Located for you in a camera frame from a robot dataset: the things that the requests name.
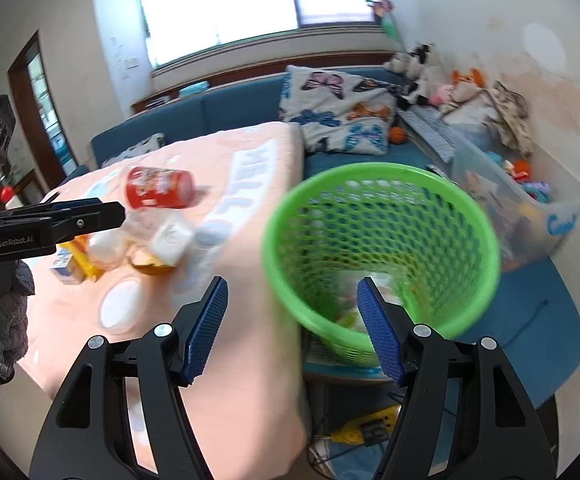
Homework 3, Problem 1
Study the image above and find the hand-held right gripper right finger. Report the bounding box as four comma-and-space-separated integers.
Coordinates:
356, 276, 557, 480

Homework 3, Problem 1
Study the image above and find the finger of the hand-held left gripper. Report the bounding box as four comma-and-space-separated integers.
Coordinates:
48, 201, 126, 246
40, 198, 104, 213

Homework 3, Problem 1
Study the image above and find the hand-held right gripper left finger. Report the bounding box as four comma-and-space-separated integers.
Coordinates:
28, 276, 229, 480

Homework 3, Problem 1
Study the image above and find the yellow and white carton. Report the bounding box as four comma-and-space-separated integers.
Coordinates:
50, 237, 104, 286

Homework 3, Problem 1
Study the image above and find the red printed paper cup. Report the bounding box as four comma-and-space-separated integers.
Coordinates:
126, 166, 195, 210

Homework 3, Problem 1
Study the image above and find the clear plastic lidded cup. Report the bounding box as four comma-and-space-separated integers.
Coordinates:
149, 216, 195, 267

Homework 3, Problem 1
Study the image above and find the green plastic mesh basket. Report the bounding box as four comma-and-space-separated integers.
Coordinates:
261, 162, 502, 367

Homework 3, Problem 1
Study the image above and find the person's left hand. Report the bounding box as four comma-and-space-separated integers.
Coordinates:
0, 261, 36, 385

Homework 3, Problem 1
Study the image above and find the pink printed blanket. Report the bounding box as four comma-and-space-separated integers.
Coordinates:
0, 122, 315, 480

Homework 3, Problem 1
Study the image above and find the white crumpled paper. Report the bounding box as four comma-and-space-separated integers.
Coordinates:
330, 270, 405, 331

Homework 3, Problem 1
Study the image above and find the small butterfly print pillow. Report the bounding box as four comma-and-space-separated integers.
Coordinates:
100, 132, 167, 168

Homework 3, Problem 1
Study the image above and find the yellow and black object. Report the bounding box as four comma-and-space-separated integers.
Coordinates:
332, 407, 401, 446

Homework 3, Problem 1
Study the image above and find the clear plastic storage box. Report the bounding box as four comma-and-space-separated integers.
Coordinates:
405, 110, 580, 273

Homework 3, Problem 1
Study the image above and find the blue sofa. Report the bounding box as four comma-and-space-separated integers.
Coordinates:
64, 67, 580, 411

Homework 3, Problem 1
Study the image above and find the grey striped mat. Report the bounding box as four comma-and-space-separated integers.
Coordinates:
402, 109, 458, 163

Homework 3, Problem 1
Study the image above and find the large butterfly print pillow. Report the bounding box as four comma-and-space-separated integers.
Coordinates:
277, 64, 399, 155

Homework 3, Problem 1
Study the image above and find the wooden window ledge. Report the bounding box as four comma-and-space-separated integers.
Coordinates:
132, 50, 395, 113

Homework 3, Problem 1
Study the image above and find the pink plush toy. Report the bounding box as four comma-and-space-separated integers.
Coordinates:
430, 82, 458, 108

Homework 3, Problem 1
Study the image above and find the window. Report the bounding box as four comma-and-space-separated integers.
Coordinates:
134, 0, 377, 68

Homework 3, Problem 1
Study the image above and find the patterned paper bag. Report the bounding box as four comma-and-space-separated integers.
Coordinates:
490, 80, 535, 157

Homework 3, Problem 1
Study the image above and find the black and white plush toy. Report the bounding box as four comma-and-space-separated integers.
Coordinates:
385, 42, 443, 108

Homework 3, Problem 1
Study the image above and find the orange fox plush toy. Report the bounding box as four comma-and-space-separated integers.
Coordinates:
450, 67, 486, 92

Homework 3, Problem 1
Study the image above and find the colourful hanging decoration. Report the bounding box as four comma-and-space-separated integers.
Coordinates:
365, 0, 401, 46

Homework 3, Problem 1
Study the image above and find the wooden door frame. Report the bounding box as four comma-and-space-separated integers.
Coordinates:
8, 30, 78, 196

